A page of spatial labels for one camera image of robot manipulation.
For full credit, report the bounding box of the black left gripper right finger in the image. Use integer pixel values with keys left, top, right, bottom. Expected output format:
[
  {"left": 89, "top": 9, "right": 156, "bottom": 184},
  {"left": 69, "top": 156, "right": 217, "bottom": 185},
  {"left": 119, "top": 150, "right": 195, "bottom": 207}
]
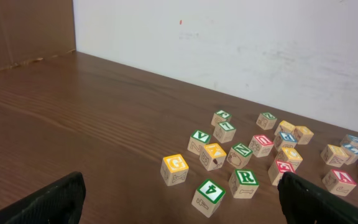
[{"left": 278, "top": 172, "right": 358, "bottom": 224}]

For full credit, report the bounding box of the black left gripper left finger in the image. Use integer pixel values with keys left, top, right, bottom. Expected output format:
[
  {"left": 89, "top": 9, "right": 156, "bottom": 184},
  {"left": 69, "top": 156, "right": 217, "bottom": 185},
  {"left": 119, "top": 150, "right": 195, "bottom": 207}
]
[{"left": 0, "top": 171, "right": 86, "bottom": 224}]

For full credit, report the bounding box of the yellow C block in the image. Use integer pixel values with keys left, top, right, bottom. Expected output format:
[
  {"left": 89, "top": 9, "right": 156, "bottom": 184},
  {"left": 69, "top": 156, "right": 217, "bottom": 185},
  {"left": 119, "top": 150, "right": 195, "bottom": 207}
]
[{"left": 275, "top": 147, "right": 303, "bottom": 170}]

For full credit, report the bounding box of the green R block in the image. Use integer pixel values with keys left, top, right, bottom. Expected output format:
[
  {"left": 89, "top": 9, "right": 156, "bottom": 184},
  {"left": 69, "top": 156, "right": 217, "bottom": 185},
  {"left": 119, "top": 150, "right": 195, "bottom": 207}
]
[{"left": 229, "top": 169, "right": 259, "bottom": 199}]

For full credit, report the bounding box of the yellow O block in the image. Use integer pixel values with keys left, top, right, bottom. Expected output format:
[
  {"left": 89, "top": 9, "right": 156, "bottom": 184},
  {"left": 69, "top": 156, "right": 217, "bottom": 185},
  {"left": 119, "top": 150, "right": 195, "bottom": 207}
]
[{"left": 291, "top": 126, "right": 314, "bottom": 144}]

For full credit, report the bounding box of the red A block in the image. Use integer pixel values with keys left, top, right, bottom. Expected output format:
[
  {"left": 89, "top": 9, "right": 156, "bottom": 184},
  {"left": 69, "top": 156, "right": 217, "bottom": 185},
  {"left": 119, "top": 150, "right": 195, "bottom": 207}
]
[{"left": 322, "top": 169, "right": 357, "bottom": 197}]

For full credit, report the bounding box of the red E block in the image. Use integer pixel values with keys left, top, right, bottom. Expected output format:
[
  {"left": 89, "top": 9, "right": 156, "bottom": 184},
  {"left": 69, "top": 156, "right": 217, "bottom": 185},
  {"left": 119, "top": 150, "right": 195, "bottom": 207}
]
[{"left": 268, "top": 160, "right": 295, "bottom": 186}]

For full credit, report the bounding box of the yellow S block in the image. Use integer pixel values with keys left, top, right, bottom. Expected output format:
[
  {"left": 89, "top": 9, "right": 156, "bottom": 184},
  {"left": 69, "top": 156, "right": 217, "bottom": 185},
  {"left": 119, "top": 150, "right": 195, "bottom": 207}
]
[{"left": 321, "top": 144, "right": 349, "bottom": 167}]

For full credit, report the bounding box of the blue P block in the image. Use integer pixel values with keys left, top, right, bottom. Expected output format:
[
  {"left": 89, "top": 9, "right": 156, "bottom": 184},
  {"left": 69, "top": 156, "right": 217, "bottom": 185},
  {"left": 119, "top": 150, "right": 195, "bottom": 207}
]
[{"left": 273, "top": 132, "right": 298, "bottom": 152}]

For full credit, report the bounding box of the blue L block upper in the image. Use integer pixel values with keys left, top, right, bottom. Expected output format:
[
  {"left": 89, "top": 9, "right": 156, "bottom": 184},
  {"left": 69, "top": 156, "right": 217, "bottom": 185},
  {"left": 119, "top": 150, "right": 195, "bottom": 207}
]
[{"left": 341, "top": 144, "right": 358, "bottom": 165}]

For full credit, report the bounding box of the red U block left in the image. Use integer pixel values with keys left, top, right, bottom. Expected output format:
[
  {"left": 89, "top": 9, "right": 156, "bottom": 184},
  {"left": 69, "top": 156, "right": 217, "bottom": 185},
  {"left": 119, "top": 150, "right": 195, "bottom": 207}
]
[{"left": 249, "top": 134, "right": 273, "bottom": 157}]

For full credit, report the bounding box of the blue D block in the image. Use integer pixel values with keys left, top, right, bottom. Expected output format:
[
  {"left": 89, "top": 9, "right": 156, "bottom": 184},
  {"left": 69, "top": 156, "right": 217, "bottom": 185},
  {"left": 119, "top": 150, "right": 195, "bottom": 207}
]
[{"left": 340, "top": 134, "right": 358, "bottom": 149}]

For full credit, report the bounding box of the yellow block beside Z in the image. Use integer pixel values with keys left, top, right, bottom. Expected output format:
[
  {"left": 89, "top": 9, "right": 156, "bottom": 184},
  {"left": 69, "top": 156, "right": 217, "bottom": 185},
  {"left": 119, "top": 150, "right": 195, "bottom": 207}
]
[{"left": 274, "top": 120, "right": 296, "bottom": 136}]

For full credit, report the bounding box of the green N block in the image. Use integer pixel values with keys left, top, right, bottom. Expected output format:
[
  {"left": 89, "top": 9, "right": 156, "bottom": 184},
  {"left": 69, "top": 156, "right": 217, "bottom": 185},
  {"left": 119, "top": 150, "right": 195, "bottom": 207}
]
[{"left": 226, "top": 142, "right": 253, "bottom": 169}]

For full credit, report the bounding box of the green Z block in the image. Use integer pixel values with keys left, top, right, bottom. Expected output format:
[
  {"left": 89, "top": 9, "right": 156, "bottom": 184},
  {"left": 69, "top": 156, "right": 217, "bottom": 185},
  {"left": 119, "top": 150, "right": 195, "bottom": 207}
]
[{"left": 256, "top": 112, "right": 277, "bottom": 130}]

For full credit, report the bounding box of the green 4 block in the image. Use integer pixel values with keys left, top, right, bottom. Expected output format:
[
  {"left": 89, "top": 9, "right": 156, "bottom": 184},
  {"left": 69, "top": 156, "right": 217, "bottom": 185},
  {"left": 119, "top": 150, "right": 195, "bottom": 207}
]
[{"left": 191, "top": 179, "right": 226, "bottom": 218}]

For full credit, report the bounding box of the yellow K block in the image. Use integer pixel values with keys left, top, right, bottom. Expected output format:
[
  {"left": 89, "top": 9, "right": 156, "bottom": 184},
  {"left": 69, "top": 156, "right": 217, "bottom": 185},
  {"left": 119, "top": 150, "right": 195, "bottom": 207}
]
[{"left": 200, "top": 143, "right": 227, "bottom": 171}]

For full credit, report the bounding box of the green 7 block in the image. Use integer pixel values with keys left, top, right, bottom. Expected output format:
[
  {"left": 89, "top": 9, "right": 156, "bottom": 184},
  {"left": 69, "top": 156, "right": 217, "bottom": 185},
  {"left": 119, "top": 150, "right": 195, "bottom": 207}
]
[{"left": 213, "top": 121, "right": 237, "bottom": 143}]

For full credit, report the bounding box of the yellow G block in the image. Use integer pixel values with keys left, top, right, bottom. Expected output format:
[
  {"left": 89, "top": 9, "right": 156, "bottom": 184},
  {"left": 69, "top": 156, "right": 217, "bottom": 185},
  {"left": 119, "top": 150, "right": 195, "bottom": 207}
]
[{"left": 160, "top": 154, "right": 189, "bottom": 186}]

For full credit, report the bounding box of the green J block left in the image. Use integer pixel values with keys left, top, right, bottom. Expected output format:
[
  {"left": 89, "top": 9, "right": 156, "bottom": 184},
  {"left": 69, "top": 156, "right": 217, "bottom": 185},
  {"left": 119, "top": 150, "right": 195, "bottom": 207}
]
[{"left": 211, "top": 110, "right": 232, "bottom": 126}]

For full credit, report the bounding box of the green V block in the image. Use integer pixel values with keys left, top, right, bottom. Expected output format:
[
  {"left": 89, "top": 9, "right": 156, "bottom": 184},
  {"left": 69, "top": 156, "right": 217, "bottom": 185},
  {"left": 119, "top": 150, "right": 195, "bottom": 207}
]
[{"left": 187, "top": 129, "right": 211, "bottom": 155}]

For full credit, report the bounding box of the brown cardboard panel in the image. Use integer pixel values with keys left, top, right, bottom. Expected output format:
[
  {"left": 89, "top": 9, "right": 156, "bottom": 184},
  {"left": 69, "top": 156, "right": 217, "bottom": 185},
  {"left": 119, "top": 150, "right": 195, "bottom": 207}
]
[{"left": 0, "top": 0, "right": 76, "bottom": 70}]

